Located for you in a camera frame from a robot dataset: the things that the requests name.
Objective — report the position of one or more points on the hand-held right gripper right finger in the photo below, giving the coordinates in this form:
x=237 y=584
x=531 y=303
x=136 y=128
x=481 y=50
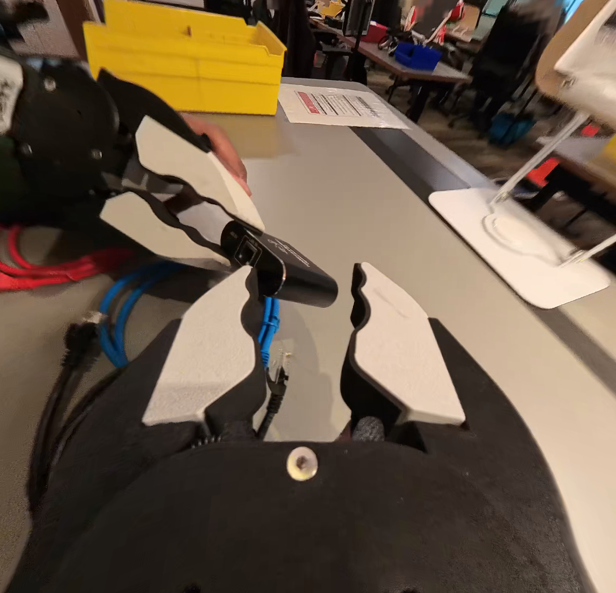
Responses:
x=404 y=362

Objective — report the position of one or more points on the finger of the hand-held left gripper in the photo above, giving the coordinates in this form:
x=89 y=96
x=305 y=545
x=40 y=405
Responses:
x=144 y=227
x=187 y=164

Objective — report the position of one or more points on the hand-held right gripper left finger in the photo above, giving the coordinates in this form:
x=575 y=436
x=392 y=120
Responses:
x=207 y=362

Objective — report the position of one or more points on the black ethernet port hub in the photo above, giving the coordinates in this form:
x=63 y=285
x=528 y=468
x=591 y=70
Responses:
x=293 y=275

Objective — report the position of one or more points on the person's left hand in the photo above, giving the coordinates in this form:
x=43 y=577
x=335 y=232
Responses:
x=226 y=154

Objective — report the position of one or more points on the yellow plastic bin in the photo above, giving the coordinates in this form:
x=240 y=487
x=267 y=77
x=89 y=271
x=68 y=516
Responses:
x=183 y=58

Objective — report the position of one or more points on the printed paper sheet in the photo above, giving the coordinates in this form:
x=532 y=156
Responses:
x=337 y=109

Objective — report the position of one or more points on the blue storage bin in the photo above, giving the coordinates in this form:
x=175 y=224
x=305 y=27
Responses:
x=418 y=56

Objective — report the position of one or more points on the teal bag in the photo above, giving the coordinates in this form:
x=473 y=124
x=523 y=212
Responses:
x=512 y=128

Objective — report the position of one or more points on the background work table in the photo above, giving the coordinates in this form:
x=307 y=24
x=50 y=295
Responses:
x=447 y=75

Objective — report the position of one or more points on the black office chair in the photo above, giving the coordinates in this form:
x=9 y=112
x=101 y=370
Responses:
x=515 y=58

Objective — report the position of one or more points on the white panel with tan edge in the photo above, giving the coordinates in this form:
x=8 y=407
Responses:
x=592 y=63

